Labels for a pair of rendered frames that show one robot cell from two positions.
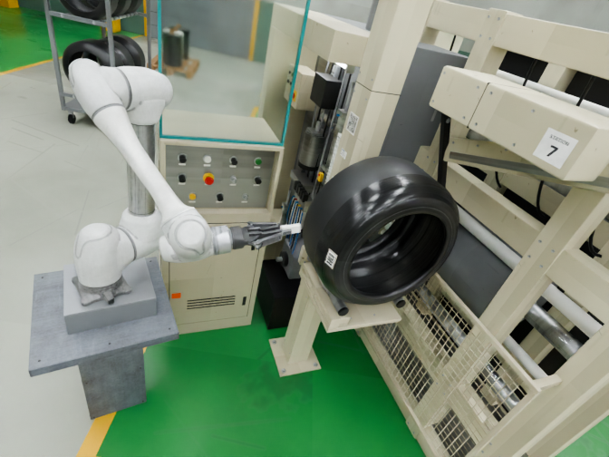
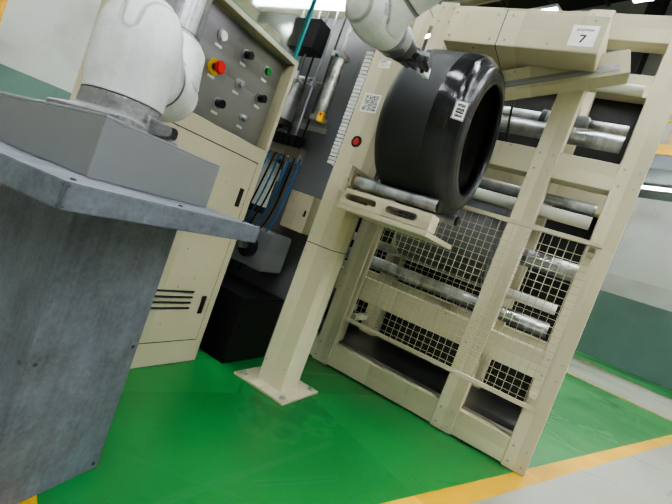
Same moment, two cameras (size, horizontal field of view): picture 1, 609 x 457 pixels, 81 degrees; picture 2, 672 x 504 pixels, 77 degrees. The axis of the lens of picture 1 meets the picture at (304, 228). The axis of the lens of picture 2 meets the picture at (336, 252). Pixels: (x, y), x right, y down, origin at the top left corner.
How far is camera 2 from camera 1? 1.44 m
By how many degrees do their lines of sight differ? 43
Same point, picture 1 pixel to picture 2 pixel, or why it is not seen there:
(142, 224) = (195, 46)
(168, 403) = (144, 461)
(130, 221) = not seen: hidden behind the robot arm
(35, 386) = not seen: outside the picture
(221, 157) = (235, 43)
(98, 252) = (171, 29)
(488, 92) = (509, 16)
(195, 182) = not seen: hidden behind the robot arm
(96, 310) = (152, 139)
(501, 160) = (512, 80)
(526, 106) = (550, 16)
